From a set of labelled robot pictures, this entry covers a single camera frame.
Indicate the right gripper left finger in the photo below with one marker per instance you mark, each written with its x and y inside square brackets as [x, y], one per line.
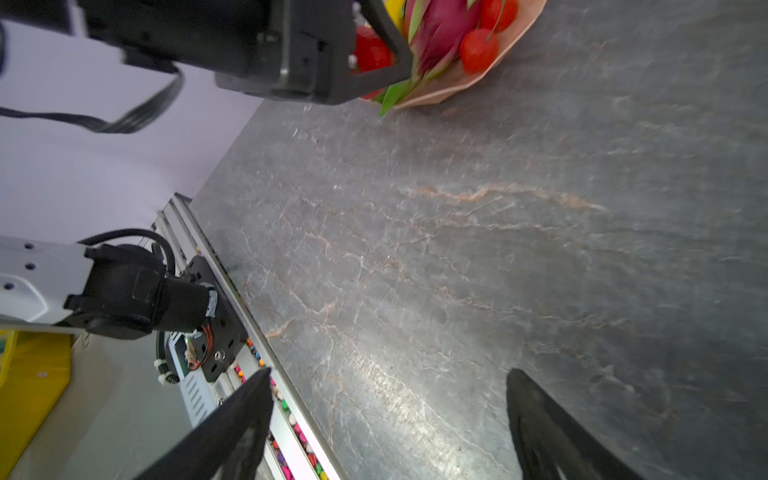
[230, 443]

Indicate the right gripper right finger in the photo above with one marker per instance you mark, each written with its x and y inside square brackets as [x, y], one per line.
[549, 442]

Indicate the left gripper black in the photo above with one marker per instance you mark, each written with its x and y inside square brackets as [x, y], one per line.
[327, 52]

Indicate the fake red strawberry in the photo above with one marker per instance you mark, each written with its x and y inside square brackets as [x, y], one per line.
[371, 52]

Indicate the fake yellow melon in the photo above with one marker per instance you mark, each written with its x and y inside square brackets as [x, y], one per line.
[396, 12]

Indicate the fake pink dragon fruit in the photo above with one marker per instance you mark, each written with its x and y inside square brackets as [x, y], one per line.
[434, 30]

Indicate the fake red cherry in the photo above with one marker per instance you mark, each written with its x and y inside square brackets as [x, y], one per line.
[478, 51]
[498, 15]

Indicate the fake red cherry front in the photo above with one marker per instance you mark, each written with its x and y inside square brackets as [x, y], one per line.
[478, 51]

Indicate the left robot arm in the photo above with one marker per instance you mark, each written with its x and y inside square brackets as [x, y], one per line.
[100, 284]

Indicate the white vented cover strip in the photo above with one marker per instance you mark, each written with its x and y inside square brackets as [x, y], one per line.
[197, 393]

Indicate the yellow bin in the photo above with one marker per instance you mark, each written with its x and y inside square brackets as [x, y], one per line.
[35, 370]

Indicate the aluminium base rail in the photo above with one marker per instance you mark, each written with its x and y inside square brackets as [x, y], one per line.
[295, 447]

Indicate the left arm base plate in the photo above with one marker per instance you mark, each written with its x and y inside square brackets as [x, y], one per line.
[228, 333]

